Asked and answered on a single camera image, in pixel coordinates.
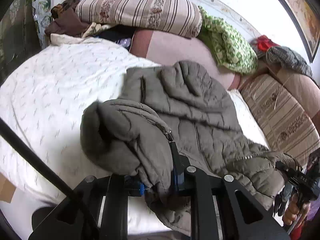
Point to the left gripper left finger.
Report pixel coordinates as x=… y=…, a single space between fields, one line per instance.
x=100 y=210

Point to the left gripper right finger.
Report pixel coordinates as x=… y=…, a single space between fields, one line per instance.
x=221 y=208

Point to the olive quilted hooded jacket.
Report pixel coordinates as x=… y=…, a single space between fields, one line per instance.
x=128 y=136

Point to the person right hand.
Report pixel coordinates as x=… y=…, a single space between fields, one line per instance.
x=294 y=213

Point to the striped floral pillow right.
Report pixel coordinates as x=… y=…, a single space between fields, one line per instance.
x=284 y=122

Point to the striped floral pillow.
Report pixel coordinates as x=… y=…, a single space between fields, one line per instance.
x=179 y=17
x=284 y=122

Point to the pink brown cushion right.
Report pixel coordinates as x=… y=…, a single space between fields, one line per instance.
x=305 y=91

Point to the white leaf-print bed quilt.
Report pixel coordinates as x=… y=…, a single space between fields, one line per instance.
x=43 y=101

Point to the dark checkered garment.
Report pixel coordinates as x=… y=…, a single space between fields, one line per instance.
x=289 y=59

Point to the red cloth item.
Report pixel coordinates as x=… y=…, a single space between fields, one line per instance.
x=262 y=44

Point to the green white patterned blanket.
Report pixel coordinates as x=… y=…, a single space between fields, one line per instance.
x=227 y=46

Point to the pink folded blanket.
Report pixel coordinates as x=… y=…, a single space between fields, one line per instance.
x=166 y=49

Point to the cream patterned cloth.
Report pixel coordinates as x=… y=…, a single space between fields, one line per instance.
x=95 y=28

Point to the dark brown garment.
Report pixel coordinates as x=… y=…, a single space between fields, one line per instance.
x=65 y=20

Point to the striped floral pillow left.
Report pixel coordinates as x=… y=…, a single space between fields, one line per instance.
x=179 y=17

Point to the floral fabric at bedside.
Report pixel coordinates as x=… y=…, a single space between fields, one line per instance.
x=42 y=18

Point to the framed picture on wall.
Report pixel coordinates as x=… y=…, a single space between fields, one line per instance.
x=306 y=21

